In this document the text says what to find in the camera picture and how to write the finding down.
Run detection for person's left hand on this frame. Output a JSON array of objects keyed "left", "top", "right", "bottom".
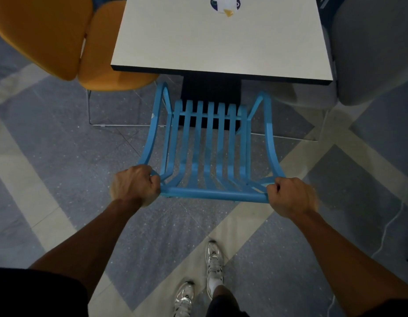
[{"left": 110, "top": 165, "right": 162, "bottom": 208}]

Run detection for person's right hand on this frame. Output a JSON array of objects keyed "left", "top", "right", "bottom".
[{"left": 266, "top": 177, "right": 319, "bottom": 219}]

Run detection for blue slatted chair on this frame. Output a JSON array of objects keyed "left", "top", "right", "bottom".
[{"left": 137, "top": 81, "right": 286, "bottom": 204}]

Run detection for person's left forearm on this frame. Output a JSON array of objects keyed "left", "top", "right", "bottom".
[{"left": 29, "top": 198, "right": 142, "bottom": 299}]

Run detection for person's right forearm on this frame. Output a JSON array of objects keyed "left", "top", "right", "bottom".
[{"left": 291, "top": 211, "right": 408, "bottom": 317}]

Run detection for person's right silver sneaker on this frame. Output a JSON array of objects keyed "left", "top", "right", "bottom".
[{"left": 204, "top": 240, "right": 225, "bottom": 300}]

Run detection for person's silver sneaker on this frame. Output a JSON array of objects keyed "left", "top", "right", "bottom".
[
  {"left": 173, "top": 281, "right": 196, "bottom": 317},
  {"left": 204, "top": 240, "right": 225, "bottom": 300}
]

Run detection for person's right leg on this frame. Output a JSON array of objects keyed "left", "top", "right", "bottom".
[{"left": 212, "top": 285, "right": 235, "bottom": 300}]

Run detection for person's left silver sneaker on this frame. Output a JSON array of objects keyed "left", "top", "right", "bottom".
[{"left": 173, "top": 281, "right": 196, "bottom": 317}]

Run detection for grey shell chair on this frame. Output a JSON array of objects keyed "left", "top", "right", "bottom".
[{"left": 250, "top": 0, "right": 408, "bottom": 142}]

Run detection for orange shell chair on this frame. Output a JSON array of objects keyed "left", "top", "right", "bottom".
[{"left": 0, "top": 0, "right": 167, "bottom": 128}]

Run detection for black shorts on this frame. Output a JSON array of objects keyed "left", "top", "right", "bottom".
[{"left": 205, "top": 293, "right": 251, "bottom": 317}]

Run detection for black shirt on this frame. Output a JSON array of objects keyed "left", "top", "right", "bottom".
[{"left": 0, "top": 267, "right": 408, "bottom": 317}]

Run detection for white table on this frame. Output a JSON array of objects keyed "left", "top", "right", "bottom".
[{"left": 110, "top": 0, "right": 334, "bottom": 131}]

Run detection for round penguin sticker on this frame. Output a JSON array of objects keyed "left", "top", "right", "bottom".
[{"left": 210, "top": 0, "right": 241, "bottom": 18}]

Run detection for thin white cable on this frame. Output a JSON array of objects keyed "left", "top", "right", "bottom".
[{"left": 326, "top": 170, "right": 408, "bottom": 317}]

